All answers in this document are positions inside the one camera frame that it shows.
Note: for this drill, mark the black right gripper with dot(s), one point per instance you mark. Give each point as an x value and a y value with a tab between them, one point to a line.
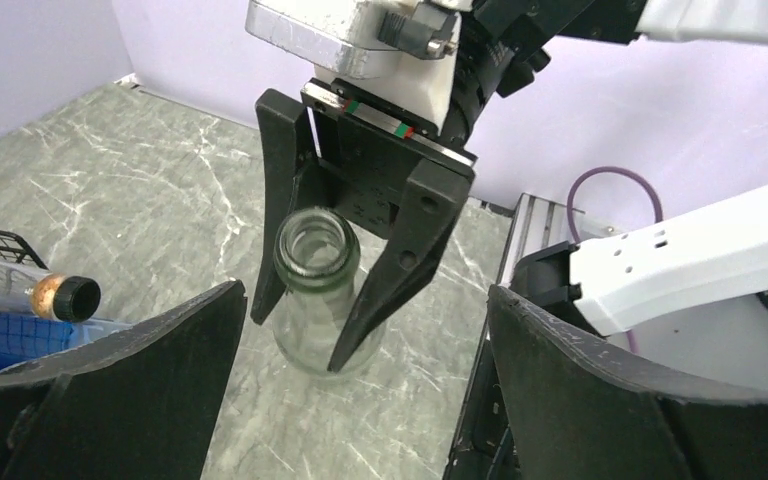
394	152

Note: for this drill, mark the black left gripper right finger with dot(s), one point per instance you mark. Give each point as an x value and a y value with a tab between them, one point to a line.
580	407

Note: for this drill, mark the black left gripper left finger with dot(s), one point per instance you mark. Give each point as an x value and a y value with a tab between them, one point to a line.
140	403

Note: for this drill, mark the clear bottle black gold label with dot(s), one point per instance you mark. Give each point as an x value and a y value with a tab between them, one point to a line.
317	257

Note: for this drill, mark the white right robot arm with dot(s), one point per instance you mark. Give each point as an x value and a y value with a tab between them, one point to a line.
697	258

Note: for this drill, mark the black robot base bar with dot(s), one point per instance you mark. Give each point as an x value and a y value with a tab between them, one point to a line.
482	445

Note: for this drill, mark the blue glass bottle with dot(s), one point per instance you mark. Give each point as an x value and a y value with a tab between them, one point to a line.
26	337

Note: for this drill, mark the clear bottle black cap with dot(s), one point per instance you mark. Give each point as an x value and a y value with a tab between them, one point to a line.
49	295

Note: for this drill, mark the aluminium frame rail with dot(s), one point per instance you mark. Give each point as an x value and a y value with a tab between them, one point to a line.
536	224

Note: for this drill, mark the black wire wine rack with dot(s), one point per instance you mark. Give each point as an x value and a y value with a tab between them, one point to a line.
14	248

